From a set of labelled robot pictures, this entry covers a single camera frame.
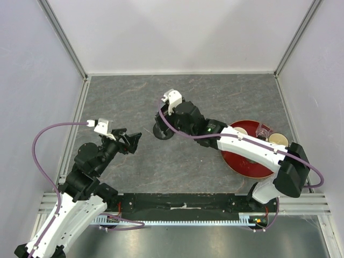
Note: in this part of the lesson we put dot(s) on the clear plastic wrapper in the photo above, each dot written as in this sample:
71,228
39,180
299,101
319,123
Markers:
263,132

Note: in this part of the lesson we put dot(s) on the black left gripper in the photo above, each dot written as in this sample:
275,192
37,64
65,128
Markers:
131,140

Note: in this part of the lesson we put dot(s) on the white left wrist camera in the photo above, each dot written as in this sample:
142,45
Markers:
102,127

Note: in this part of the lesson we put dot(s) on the round red tray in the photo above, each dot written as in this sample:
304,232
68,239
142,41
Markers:
242,165

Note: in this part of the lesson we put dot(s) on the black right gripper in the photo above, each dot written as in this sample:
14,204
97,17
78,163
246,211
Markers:
170,117

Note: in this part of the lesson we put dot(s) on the light blue cable duct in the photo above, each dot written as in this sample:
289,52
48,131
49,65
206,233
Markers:
243,220

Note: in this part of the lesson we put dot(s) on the aluminium frame rail front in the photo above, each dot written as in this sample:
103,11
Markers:
313,204

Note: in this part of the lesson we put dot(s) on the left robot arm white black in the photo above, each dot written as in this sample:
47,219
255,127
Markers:
81,198

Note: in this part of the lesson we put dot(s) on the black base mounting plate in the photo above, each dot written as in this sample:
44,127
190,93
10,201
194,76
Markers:
186,206

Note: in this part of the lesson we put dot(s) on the black phone stand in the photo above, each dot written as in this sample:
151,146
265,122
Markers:
160,134

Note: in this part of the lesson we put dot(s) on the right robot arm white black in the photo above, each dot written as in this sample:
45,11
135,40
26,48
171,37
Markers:
288,164

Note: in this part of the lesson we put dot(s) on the yellow mug with handle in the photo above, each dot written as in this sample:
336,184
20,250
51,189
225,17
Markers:
241,130

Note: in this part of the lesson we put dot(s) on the cream mug right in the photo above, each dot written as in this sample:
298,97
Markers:
279,139

